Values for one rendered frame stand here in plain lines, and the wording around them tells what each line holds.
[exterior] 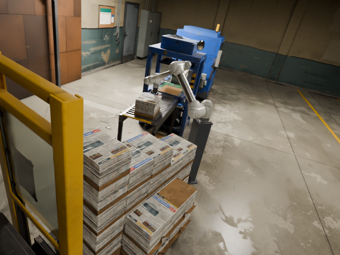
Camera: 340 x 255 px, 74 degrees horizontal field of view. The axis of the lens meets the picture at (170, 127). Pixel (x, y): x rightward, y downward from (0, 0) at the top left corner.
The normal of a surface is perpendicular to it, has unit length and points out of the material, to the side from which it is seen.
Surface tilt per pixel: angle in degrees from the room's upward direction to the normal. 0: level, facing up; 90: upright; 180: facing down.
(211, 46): 90
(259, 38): 90
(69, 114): 90
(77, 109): 90
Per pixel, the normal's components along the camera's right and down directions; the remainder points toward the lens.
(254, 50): -0.28, 0.40
